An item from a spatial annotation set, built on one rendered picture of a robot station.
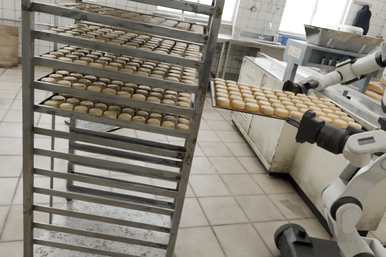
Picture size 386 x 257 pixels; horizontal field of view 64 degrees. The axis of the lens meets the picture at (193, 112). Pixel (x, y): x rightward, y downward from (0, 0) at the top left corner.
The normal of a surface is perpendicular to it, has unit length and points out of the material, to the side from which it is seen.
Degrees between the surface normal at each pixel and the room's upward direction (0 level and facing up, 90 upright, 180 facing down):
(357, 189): 90
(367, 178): 115
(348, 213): 90
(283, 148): 90
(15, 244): 0
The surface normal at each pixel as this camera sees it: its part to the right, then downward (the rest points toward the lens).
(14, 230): 0.18, -0.92
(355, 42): 0.07, 0.72
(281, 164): 0.15, 0.37
